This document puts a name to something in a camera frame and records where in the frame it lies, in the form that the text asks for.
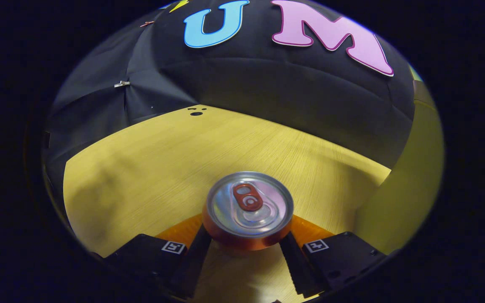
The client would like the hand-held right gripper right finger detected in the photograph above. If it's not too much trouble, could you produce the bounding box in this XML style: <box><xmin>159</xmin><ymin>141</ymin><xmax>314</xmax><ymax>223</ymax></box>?
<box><xmin>280</xmin><ymin>215</ymin><xmax>389</xmax><ymax>298</ymax></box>

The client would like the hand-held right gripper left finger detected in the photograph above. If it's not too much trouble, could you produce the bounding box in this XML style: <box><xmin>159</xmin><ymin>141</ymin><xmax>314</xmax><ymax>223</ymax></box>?
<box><xmin>99</xmin><ymin>214</ymin><xmax>213</xmax><ymax>299</ymax></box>

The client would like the orange pop can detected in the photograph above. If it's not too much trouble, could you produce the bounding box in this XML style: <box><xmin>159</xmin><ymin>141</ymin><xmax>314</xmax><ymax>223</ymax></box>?
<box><xmin>203</xmin><ymin>171</ymin><xmax>294</xmax><ymax>252</ymax></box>

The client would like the pale green garbage bin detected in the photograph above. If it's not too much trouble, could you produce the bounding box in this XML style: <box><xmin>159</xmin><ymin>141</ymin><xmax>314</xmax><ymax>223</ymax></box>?
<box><xmin>354</xmin><ymin>67</ymin><xmax>444</xmax><ymax>256</ymax></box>

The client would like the wooden desktop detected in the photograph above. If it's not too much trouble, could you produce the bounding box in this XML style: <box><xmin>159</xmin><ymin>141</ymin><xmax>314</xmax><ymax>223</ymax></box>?
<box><xmin>63</xmin><ymin>104</ymin><xmax>392</xmax><ymax>303</ymax></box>

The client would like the black backdrop cloth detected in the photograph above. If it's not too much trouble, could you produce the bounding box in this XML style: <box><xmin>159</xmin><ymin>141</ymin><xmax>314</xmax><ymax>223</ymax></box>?
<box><xmin>43</xmin><ymin>0</ymin><xmax>416</xmax><ymax>211</ymax></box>

